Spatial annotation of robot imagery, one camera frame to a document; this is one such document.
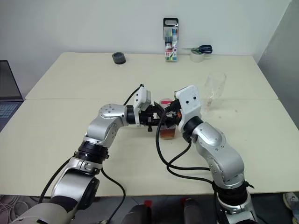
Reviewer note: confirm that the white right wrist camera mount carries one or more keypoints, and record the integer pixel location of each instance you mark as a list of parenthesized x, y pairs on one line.
[(190, 105)]

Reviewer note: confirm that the clear wine glass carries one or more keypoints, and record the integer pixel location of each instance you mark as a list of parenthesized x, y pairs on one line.
[(213, 88)]

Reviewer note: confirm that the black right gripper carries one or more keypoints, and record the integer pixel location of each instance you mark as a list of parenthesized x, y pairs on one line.
[(174, 114)]

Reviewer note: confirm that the dark rounded shape red tip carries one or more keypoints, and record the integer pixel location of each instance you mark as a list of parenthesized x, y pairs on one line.
[(137, 214), (192, 212)]

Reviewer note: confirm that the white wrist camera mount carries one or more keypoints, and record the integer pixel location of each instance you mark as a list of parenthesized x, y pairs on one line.
[(143, 98), (190, 105)]

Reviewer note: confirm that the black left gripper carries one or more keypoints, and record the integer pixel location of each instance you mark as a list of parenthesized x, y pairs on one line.
[(146, 117)]

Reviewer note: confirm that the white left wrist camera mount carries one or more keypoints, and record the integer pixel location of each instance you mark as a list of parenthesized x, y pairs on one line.
[(143, 98)]

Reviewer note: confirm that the white tape roll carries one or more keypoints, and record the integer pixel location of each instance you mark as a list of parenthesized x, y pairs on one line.
[(197, 57)]

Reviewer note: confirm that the marker pen pack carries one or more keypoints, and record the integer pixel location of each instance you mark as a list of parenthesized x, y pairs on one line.
[(171, 39)]

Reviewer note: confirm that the grey sneaker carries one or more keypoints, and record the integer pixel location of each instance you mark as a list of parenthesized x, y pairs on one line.
[(290, 199)]

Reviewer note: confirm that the dark laptop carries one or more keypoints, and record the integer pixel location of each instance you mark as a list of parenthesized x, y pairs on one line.
[(9, 81)]

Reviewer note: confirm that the clear bottle with brown drink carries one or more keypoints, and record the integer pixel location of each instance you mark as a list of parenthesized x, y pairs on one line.
[(167, 134)]

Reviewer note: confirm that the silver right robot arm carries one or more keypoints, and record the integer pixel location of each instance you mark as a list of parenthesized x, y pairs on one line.
[(215, 144)]

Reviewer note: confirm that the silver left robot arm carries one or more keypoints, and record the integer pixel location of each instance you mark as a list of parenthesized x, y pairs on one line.
[(102, 126)]

